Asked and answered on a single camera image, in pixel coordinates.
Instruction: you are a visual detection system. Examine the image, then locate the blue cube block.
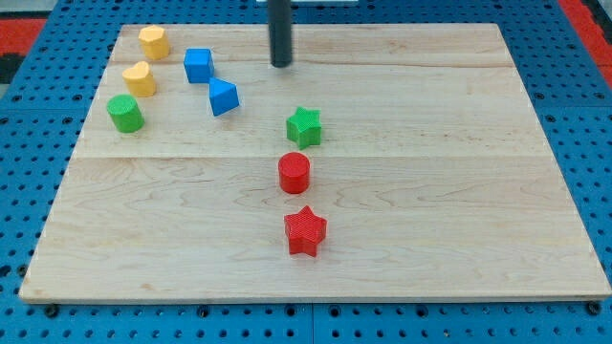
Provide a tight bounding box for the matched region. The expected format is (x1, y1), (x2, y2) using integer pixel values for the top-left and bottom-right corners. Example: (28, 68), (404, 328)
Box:
(184, 48), (214, 84)

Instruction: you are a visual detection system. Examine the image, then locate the red cylinder block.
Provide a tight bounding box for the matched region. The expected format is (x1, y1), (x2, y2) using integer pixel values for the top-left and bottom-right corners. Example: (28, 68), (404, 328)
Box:
(277, 152), (311, 194)

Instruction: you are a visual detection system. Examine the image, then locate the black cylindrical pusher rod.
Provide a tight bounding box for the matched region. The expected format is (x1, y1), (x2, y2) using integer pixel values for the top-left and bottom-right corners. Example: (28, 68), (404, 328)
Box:
(267, 0), (293, 68)

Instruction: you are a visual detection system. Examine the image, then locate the light wooden board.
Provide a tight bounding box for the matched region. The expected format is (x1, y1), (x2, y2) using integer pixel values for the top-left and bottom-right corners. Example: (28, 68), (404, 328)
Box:
(19, 23), (611, 305)

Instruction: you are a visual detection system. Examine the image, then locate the green star block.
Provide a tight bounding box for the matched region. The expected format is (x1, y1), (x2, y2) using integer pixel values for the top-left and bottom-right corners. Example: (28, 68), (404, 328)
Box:
(286, 107), (322, 150)

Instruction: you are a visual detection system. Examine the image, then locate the red star block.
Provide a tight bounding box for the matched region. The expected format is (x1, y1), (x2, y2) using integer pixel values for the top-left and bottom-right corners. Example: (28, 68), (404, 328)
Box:
(284, 205), (327, 257)

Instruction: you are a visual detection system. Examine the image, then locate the yellow hexagon block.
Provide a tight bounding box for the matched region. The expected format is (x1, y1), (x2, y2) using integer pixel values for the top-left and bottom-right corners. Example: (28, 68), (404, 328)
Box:
(138, 25), (170, 60)

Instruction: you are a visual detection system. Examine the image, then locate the blue triangular prism block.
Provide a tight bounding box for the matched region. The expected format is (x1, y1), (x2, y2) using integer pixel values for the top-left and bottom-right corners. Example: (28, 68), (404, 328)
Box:
(208, 77), (240, 117)

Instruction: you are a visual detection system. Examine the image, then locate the green cylinder block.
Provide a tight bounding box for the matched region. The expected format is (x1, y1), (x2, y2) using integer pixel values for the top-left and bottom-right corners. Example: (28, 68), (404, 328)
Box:
(106, 94), (144, 133)

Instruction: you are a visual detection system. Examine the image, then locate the yellow heart block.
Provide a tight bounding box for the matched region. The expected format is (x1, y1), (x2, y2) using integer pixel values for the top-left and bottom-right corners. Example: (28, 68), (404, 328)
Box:
(121, 61), (157, 97)

